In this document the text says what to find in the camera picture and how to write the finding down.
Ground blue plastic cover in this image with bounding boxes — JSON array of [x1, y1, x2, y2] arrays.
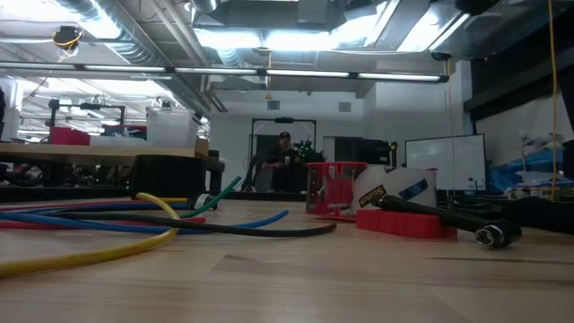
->
[[488, 149, 567, 194]]

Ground black cabinet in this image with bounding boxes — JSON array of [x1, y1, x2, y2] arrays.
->
[[334, 136, 392, 168]]

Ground whiteboard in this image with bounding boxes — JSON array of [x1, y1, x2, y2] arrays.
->
[[404, 133, 488, 193]]

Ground red tape dispenser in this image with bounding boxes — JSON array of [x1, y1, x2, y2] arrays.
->
[[305, 161, 439, 223]]

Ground LED light bar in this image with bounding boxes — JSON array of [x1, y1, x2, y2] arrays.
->
[[0, 60, 451, 85]]

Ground black ratchet wrench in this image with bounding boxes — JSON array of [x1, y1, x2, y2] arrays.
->
[[370, 193, 523, 249]]

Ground cardboard box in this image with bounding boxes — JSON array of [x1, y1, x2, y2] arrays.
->
[[193, 136, 211, 157]]

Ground red bit holder block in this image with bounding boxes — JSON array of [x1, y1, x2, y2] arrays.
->
[[356, 208, 458, 240]]

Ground clear plastic storage bins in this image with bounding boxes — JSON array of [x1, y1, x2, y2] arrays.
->
[[145, 106, 202, 149]]

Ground wooden workbench grey legs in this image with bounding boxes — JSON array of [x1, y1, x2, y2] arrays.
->
[[0, 142, 226, 194]]

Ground white tape roll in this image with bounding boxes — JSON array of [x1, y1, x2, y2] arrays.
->
[[351, 165, 438, 215]]

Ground short red wire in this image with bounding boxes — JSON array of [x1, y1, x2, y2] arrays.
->
[[0, 198, 208, 231]]

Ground person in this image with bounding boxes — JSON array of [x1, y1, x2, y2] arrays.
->
[[261, 131, 310, 194]]

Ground black aluminium table frame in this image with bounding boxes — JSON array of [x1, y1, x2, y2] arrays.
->
[[0, 185, 508, 203]]

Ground black robot station frame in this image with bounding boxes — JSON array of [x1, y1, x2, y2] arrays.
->
[[244, 117, 318, 194]]

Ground yellow hanging cable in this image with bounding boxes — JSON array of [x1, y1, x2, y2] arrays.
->
[[546, 0, 561, 202]]

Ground black wire bundle connector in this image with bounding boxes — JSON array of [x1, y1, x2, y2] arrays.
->
[[186, 193, 220, 212]]

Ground short yellow wire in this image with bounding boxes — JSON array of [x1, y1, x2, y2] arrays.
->
[[0, 191, 182, 278]]

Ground short black wire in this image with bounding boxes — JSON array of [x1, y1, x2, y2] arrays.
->
[[42, 210, 338, 239]]

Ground red storage bin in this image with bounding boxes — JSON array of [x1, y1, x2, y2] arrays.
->
[[48, 126, 91, 146]]

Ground short blue wire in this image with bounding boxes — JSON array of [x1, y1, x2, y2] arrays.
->
[[0, 201, 291, 236]]

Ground black round camera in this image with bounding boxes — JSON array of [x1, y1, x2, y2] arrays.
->
[[52, 25, 85, 60]]

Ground short green wire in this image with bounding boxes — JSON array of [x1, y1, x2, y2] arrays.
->
[[0, 174, 243, 223]]

